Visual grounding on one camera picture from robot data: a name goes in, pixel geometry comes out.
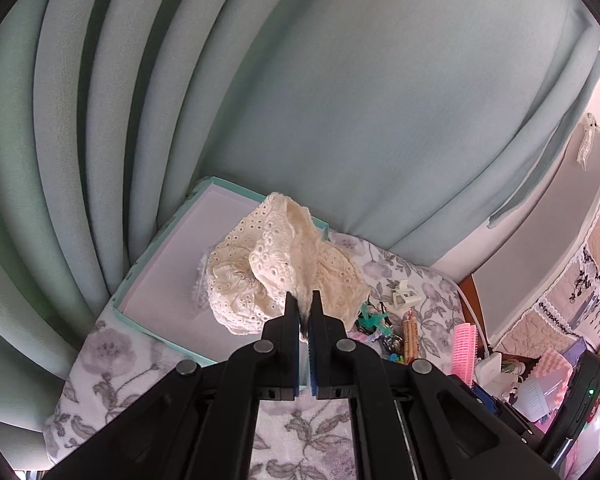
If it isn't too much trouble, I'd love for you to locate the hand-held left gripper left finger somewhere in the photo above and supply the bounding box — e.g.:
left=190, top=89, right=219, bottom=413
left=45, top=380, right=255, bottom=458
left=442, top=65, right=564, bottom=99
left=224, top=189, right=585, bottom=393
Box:
left=45, top=292, right=301, bottom=480

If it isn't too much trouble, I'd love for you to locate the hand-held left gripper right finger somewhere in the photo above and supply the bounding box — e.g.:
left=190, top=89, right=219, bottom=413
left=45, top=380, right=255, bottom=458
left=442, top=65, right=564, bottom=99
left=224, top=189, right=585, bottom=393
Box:
left=308, top=290, right=557, bottom=480

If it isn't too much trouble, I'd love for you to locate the green hair clip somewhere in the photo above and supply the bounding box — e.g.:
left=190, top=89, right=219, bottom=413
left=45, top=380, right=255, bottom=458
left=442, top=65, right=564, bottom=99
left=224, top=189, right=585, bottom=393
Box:
left=357, top=300, right=394, bottom=336

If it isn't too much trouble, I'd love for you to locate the cream lace cloth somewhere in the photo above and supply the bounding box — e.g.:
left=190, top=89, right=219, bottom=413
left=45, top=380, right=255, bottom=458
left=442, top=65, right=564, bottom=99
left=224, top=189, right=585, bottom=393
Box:
left=197, top=192, right=372, bottom=336

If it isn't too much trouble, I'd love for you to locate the pink hair comb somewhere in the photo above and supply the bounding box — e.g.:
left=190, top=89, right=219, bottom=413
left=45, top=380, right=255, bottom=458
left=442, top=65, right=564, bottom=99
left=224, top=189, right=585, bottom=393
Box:
left=450, top=322, right=479, bottom=389

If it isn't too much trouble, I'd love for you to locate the teal cardboard box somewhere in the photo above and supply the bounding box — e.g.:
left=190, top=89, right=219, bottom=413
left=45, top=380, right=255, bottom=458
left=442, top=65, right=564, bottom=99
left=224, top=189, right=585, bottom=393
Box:
left=112, top=176, right=331, bottom=367

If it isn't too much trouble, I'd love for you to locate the white plastic container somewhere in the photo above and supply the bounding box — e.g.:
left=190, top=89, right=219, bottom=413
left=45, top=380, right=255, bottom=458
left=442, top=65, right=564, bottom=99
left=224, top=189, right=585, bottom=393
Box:
left=512, top=372, right=564, bottom=424

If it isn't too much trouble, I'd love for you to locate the pink checkered pouch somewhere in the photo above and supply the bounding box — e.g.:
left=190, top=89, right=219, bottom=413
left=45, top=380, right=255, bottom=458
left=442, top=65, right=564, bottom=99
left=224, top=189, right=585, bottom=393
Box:
left=537, top=347, right=574, bottom=386

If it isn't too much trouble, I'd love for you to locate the dark toy figure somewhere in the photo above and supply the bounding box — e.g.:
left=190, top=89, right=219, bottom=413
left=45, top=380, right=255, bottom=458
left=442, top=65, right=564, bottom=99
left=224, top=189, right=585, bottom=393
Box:
left=352, top=327, right=407, bottom=357

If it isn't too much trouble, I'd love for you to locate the white charger block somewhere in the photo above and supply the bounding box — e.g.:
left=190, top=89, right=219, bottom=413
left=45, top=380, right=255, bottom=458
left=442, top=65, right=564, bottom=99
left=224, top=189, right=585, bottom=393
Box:
left=475, top=352, right=504, bottom=392

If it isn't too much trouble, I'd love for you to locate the white hair claw clip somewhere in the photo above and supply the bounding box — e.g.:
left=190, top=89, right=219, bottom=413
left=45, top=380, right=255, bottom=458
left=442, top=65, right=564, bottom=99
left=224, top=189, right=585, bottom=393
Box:
left=391, top=280, right=422, bottom=311

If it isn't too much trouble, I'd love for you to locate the grey board with lace trim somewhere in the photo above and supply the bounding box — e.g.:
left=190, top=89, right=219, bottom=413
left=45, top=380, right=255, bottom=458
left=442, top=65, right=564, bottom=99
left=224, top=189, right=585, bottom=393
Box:
left=472, top=135, right=600, bottom=347

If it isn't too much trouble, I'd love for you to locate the grey floral blanket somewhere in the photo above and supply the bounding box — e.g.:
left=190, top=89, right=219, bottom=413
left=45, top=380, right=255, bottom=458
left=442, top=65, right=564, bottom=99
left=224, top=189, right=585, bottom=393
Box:
left=42, top=232, right=482, bottom=480

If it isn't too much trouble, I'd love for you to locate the mint green curtain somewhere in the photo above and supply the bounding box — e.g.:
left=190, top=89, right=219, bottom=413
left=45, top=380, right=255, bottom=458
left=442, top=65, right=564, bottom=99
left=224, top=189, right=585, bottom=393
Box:
left=0, top=0, right=600, bottom=432

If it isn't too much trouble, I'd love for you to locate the white lace ribbon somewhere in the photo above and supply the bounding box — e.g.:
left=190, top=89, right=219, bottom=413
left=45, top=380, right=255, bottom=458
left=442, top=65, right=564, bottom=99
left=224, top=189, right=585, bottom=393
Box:
left=577, top=112, right=600, bottom=166

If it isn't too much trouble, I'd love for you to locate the white cable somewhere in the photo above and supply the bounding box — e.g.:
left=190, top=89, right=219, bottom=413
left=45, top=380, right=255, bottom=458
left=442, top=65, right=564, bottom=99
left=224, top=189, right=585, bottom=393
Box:
left=457, top=287, right=492, bottom=352

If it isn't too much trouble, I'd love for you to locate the wooden bed frame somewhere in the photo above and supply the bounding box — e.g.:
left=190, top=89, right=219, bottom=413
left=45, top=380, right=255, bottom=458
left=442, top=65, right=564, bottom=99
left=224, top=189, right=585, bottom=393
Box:
left=460, top=275, right=487, bottom=342

